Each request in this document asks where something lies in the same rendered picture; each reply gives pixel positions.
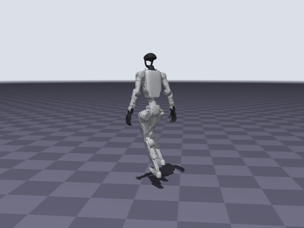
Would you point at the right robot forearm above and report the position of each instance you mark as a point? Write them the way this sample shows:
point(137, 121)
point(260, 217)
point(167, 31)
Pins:
point(170, 100)

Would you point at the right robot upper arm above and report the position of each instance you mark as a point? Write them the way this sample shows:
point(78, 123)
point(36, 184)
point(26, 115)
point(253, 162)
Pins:
point(165, 83)

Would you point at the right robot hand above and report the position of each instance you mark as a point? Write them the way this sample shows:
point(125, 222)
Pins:
point(173, 114)

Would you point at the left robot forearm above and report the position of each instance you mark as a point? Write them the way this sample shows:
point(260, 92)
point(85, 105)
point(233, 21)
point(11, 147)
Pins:
point(133, 100)

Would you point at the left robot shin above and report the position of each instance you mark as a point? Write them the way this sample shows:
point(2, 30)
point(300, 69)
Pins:
point(152, 155)

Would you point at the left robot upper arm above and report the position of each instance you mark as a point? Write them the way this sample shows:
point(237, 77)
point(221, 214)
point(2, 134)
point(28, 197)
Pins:
point(138, 82)

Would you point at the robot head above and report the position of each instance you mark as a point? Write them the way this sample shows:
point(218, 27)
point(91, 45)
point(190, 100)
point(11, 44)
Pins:
point(150, 57)

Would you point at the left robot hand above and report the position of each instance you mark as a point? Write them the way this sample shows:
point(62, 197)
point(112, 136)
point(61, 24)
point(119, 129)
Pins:
point(128, 117)

